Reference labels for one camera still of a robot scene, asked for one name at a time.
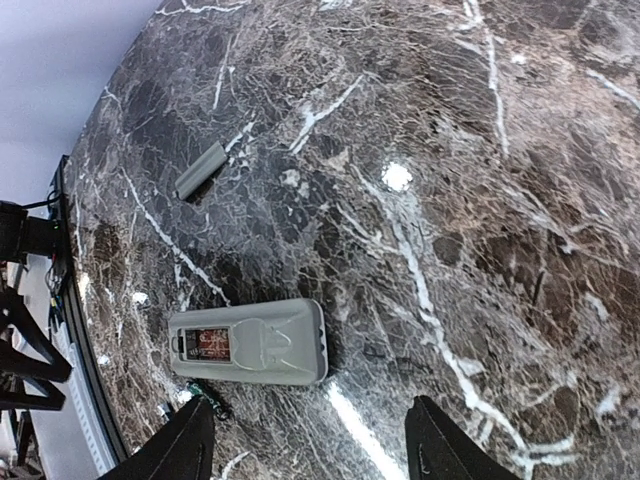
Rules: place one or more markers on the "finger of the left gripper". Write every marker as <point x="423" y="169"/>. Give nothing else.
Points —
<point x="31" y="394"/>
<point x="14" y="313"/>

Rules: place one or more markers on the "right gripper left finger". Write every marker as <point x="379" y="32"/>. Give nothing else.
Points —
<point x="181" y="449"/>

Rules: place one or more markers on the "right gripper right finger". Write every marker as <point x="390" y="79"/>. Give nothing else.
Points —
<point x="437" y="448"/>

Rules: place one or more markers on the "green AAA battery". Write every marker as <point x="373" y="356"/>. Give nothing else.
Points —
<point x="220" y="407"/>

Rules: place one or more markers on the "white universal remote control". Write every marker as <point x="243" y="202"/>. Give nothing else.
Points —
<point x="280" y="342"/>

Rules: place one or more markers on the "grey battery compartment cover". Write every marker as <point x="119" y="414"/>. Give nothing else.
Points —
<point x="200" y="170"/>

